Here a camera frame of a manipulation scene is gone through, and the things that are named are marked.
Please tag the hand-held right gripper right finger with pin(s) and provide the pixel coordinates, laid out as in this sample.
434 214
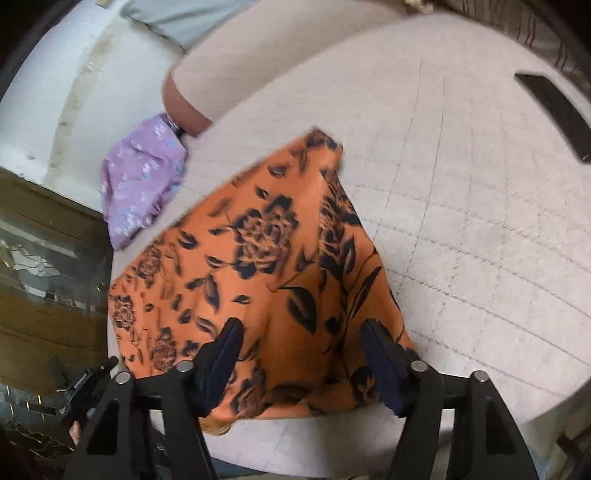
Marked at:
384 369

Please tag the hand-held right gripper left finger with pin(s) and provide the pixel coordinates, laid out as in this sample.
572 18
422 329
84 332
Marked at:
221 365

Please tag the orange floral blouse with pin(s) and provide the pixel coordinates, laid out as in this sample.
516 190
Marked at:
258 277

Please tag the person's left hand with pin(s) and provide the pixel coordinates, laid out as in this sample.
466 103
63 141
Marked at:
75 431

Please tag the wooden door with stained glass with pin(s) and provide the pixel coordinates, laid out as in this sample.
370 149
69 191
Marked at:
46 286

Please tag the purple floral garment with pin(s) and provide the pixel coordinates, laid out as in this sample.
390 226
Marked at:
138 184

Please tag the black smartphone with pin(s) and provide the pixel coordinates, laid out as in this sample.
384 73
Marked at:
556 115

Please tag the pink bolster cushion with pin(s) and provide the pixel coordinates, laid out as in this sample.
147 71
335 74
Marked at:
277 60

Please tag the grey pillow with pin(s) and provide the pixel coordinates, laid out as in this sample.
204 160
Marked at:
184 18

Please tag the large brown striped cushion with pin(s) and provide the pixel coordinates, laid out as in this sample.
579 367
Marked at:
517 32

